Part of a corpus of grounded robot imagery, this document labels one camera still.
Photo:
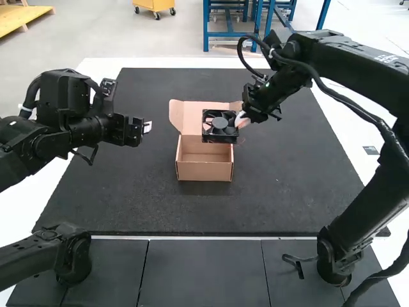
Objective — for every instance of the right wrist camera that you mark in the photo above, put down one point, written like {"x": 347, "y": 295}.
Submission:
{"x": 248, "y": 92}

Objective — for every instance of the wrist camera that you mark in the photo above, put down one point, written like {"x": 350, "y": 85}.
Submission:
{"x": 248, "y": 92}
{"x": 108, "y": 87}

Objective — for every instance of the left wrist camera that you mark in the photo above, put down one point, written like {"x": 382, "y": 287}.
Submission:
{"x": 108, "y": 87}

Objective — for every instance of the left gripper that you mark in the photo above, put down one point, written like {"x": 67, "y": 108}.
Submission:
{"x": 123, "y": 129}

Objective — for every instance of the cardboard box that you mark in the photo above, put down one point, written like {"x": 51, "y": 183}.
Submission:
{"x": 204, "y": 171}

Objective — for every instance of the blue metal rack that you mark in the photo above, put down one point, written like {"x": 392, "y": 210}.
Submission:
{"x": 206, "y": 25}

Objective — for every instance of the black mat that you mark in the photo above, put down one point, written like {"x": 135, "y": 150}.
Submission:
{"x": 128, "y": 192}

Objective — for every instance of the wooden pallet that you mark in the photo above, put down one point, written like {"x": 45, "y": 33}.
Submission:
{"x": 19, "y": 16}

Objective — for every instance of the black square fan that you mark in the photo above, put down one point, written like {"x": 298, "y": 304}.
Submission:
{"x": 220, "y": 123}

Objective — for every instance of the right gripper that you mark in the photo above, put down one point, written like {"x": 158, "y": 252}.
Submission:
{"x": 262, "y": 110}

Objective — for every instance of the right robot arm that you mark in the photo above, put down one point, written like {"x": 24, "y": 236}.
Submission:
{"x": 383, "y": 192}

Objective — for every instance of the black square sticker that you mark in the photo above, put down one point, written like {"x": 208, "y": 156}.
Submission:
{"x": 369, "y": 150}

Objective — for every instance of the yellow wheeled cart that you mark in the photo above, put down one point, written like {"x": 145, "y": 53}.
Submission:
{"x": 153, "y": 4}

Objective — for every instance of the dark base panel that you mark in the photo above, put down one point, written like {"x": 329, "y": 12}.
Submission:
{"x": 121, "y": 272}
{"x": 204, "y": 272}
{"x": 278, "y": 288}

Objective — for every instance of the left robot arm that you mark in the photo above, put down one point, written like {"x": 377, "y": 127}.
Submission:
{"x": 48, "y": 137}

